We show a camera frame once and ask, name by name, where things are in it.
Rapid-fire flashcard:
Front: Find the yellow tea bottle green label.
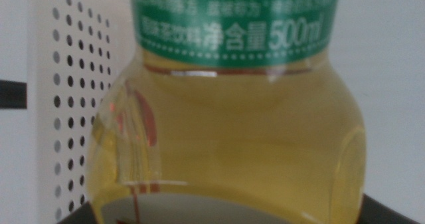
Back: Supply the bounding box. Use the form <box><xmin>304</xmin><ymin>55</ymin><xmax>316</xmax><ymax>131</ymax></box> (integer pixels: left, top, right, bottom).
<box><xmin>85</xmin><ymin>0</ymin><xmax>368</xmax><ymax>224</ymax></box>

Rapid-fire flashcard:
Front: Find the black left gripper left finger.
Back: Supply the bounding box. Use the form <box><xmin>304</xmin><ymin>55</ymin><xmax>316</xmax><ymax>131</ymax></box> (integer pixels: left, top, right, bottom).
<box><xmin>56</xmin><ymin>200</ymin><xmax>100</xmax><ymax>224</ymax></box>

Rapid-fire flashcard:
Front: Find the white perforated plastic basket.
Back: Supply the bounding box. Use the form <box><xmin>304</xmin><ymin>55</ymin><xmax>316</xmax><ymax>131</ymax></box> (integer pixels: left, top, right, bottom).
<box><xmin>28</xmin><ymin>0</ymin><xmax>137</xmax><ymax>224</ymax></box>

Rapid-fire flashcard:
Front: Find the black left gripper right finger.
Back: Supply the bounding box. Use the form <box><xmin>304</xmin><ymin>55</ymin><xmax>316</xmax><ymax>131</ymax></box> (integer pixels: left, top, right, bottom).
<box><xmin>357</xmin><ymin>193</ymin><xmax>422</xmax><ymax>224</ymax></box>

